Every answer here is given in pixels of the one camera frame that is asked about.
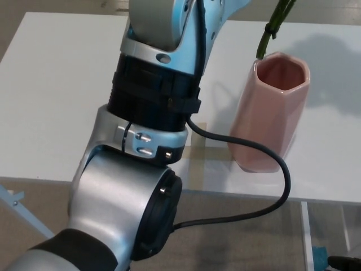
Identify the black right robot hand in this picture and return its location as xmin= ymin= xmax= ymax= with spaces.
xmin=327 ymin=255 xmax=361 ymax=271

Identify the pink artificial rose bouquet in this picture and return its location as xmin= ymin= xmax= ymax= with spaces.
xmin=255 ymin=0 xmax=297 ymax=60

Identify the pink faceted ceramic vase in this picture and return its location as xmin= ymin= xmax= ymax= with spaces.
xmin=228 ymin=51 xmax=311 ymax=173

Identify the white metal table leg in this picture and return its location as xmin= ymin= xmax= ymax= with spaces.
xmin=300 ymin=200 xmax=314 ymax=271

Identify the light blue metal frame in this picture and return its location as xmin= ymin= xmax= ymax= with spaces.
xmin=0 ymin=185 xmax=55 ymax=241

